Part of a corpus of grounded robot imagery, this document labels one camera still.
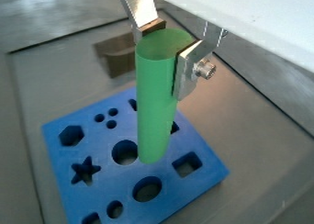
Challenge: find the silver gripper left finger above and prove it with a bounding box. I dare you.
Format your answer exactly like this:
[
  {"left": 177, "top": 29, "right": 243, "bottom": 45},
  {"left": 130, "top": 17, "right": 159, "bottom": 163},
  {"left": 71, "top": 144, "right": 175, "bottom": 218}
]
[{"left": 121, "top": 0, "right": 166, "bottom": 42}]

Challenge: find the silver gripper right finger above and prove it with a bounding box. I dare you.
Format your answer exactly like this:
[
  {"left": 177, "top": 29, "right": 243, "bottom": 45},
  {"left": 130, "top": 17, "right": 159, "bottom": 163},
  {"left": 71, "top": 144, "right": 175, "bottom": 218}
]
[{"left": 173, "top": 21, "right": 225, "bottom": 101}]

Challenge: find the green oval rod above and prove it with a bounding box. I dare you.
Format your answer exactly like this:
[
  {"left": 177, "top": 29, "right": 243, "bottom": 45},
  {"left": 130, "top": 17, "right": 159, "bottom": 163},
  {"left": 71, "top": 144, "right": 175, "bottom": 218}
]
[{"left": 135, "top": 28, "right": 193, "bottom": 164}]

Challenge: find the blue foam shape board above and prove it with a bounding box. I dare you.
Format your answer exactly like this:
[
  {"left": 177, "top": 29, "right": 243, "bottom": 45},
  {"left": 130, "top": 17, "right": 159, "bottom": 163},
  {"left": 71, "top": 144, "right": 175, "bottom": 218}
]
[{"left": 42, "top": 88, "right": 229, "bottom": 224}]

